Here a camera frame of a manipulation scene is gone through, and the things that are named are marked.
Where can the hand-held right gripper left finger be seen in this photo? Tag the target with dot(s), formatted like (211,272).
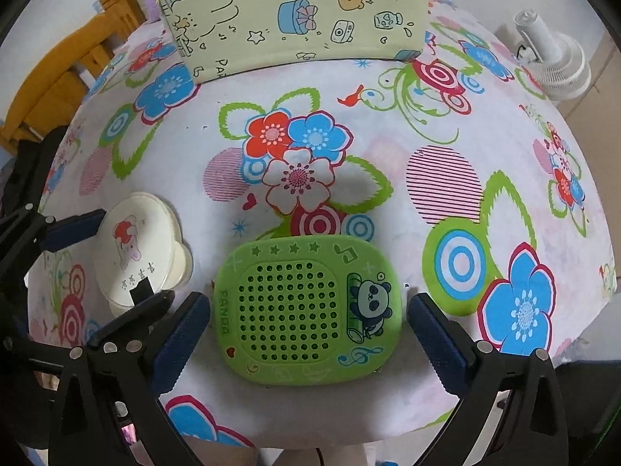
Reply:
(179,344)

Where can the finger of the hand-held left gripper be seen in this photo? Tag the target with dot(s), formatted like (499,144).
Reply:
(140,315)
(73,230)

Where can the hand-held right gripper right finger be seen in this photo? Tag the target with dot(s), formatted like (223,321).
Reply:
(439,344)

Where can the round cream coaster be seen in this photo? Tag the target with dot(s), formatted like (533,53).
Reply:
(136,247)

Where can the green panda speaker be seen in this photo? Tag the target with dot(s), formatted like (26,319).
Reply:
(301,310)

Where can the yellow-green cartoon patterned box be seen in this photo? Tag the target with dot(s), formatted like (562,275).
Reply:
(291,19)

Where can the orange wooden chair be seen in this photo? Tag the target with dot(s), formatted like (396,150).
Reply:
(63,68)

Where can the floral tablecloth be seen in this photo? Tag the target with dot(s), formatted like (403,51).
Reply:
(436,179)

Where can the white standing fan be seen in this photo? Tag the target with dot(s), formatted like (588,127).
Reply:
(558,63)

